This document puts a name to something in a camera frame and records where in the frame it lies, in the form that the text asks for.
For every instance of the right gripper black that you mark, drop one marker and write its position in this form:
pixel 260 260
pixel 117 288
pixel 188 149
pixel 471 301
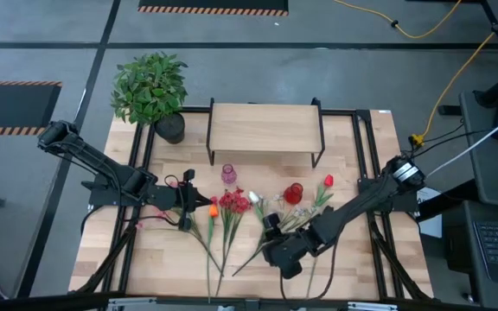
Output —
pixel 290 250

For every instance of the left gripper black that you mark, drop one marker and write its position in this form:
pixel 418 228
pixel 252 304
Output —
pixel 167 198

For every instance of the orange artificial tulip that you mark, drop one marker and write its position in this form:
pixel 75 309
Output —
pixel 213 211

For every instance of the red artificial flower bunch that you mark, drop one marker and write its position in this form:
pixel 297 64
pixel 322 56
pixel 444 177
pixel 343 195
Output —
pixel 231 201

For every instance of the dark artificial tulip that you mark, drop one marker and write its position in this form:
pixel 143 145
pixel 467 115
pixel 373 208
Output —
pixel 310 281

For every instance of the pink glass vase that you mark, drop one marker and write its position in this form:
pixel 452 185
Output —
pixel 228 175

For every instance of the white artificial flower bunch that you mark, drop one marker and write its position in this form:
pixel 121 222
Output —
pixel 299 212

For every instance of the white artificial tulip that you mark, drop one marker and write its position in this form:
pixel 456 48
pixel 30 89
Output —
pixel 253 197

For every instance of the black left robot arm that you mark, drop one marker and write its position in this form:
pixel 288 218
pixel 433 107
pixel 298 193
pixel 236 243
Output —
pixel 102 166

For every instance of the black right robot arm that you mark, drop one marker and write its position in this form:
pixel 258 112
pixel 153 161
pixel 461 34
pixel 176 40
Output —
pixel 361 201

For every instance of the wooden shelf black metal legs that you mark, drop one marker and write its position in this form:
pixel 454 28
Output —
pixel 266 127

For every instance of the red glass vase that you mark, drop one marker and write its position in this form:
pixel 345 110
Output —
pixel 293 194

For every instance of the green potted plant black pot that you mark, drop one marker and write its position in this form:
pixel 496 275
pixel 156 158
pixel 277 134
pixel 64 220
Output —
pixel 149 90

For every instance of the white paper sheet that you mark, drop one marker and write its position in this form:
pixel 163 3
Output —
pixel 434 226

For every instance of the dark desk with keyboard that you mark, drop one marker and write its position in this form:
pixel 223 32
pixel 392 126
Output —
pixel 461 259

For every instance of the black crossbar silver brackets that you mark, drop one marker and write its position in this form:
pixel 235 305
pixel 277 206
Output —
pixel 37 302

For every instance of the long black hazard-striped mat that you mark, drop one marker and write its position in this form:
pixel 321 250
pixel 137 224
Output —
pixel 210 3

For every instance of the wide black hazard-striped mat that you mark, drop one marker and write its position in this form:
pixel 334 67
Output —
pixel 11 105

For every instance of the dark grey side desk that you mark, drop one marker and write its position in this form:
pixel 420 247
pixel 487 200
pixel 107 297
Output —
pixel 491 181

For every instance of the black aluminium table frame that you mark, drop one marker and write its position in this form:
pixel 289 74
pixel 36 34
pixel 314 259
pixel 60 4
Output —
pixel 340 112

